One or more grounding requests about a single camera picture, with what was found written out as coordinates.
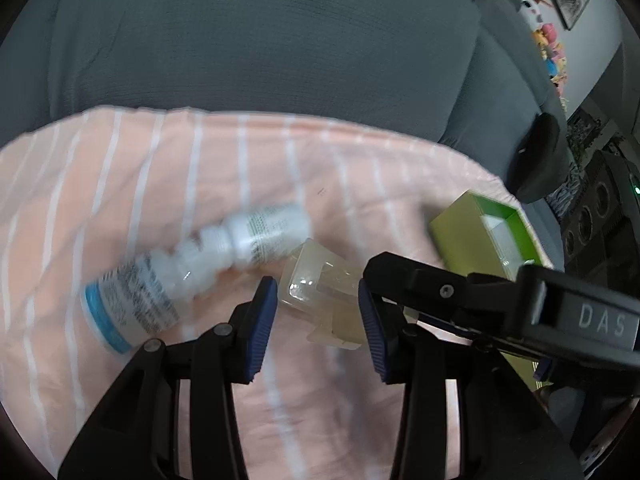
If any large white pill bottle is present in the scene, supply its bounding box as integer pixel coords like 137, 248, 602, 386
225, 204, 315, 268

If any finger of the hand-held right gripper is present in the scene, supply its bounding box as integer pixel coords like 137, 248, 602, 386
362, 252, 523, 356

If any pink white striped cloth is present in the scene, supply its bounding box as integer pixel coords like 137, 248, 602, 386
0, 105, 556, 480

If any green potted plant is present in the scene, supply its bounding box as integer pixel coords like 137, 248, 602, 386
565, 110, 626, 166

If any green cardboard box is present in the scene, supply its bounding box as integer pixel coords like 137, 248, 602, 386
429, 190, 556, 393

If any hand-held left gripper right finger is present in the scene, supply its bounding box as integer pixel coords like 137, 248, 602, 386
357, 280, 583, 480

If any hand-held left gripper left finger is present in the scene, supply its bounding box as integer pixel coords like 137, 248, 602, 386
57, 276, 279, 480

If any black cushion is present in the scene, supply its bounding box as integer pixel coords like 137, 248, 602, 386
505, 112, 562, 203

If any grey sofa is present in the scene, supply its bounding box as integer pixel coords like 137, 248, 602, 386
0, 0, 576, 271

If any pile of plush toys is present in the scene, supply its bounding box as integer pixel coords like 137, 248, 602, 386
520, 0, 571, 106

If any translucent beige hair clip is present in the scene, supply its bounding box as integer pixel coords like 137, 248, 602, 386
277, 239, 416, 348

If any white bottle with blue label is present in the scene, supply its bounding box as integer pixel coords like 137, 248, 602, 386
80, 225, 236, 356

